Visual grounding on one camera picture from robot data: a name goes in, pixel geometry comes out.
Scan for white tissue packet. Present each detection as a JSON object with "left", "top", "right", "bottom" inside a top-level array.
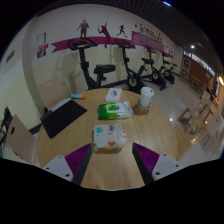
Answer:
[{"left": 104, "top": 87, "right": 123, "bottom": 103}]

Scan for wall poster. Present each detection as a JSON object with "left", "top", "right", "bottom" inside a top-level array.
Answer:
[{"left": 35, "top": 32, "right": 50, "bottom": 60}]

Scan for wooden chair with handle hole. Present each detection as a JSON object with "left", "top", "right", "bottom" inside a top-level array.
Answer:
[
  {"left": 37, "top": 78, "right": 69, "bottom": 109},
  {"left": 6, "top": 114, "right": 38, "bottom": 164}
]

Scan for black tablet folio case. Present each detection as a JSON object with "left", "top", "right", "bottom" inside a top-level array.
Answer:
[{"left": 39, "top": 97, "right": 89, "bottom": 139}]

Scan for black exercise bike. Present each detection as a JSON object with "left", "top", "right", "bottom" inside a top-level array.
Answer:
[
  {"left": 114, "top": 38, "right": 148, "bottom": 94},
  {"left": 139, "top": 46, "right": 168, "bottom": 92},
  {"left": 159, "top": 53, "right": 178, "bottom": 85},
  {"left": 67, "top": 37, "right": 117, "bottom": 90}
]

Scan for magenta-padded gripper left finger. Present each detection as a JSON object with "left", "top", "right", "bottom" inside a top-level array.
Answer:
[{"left": 42, "top": 143, "right": 93, "bottom": 186}]

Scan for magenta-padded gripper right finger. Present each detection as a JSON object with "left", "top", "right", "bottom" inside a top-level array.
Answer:
[{"left": 132, "top": 142, "right": 184, "bottom": 185}]

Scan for white paper cup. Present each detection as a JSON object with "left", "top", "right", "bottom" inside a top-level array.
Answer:
[{"left": 139, "top": 86, "right": 155, "bottom": 109}]

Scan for green wet wipes pack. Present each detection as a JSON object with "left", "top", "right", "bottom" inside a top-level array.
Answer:
[{"left": 97, "top": 101, "right": 134, "bottom": 121}]

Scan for brown tape roll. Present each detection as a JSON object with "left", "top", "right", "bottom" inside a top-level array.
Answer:
[{"left": 132, "top": 101, "right": 152, "bottom": 116}]

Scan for blue tube with orange cap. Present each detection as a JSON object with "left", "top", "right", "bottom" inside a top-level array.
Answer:
[{"left": 70, "top": 93, "right": 88, "bottom": 100}]

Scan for white towel with colourful print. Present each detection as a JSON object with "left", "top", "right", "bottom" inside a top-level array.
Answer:
[{"left": 92, "top": 122, "right": 128, "bottom": 153}]

